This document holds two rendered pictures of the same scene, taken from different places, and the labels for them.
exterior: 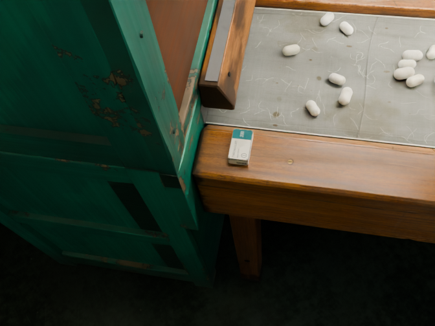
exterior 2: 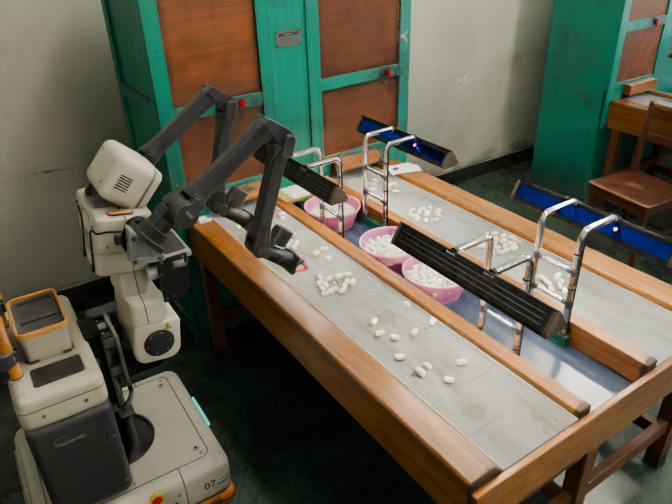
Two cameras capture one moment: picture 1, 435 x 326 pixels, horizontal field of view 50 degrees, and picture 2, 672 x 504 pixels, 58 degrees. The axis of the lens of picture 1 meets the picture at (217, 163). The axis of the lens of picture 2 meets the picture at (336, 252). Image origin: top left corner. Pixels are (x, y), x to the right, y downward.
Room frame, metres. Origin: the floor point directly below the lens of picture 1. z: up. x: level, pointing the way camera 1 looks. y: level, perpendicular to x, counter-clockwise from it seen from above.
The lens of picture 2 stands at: (-1.25, -1.98, 2.02)
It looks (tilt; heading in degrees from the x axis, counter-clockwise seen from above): 30 degrees down; 36
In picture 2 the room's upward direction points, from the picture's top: 2 degrees counter-clockwise
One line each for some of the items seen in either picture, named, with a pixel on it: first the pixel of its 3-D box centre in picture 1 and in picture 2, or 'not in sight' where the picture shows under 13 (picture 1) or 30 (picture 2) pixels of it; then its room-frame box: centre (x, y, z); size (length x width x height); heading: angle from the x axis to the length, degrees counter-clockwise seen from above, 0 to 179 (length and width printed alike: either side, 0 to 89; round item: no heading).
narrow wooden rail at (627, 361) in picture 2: not in sight; (446, 257); (0.78, -1.07, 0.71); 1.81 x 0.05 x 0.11; 70
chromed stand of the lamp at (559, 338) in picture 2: not in sight; (568, 271); (0.62, -1.59, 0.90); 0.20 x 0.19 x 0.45; 70
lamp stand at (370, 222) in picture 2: not in sight; (389, 180); (0.96, -0.68, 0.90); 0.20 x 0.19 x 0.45; 70
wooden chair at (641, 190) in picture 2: not in sight; (640, 187); (2.54, -1.50, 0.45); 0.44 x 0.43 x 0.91; 63
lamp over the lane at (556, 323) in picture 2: not in sight; (469, 271); (0.17, -1.41, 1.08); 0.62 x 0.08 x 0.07; 70
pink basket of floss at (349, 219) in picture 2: not in sight; (332, 213); (0.83, -0.44, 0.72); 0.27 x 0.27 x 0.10
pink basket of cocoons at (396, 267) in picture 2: not in sight; (390, 250); (0.68, -0.86, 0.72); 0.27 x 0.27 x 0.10
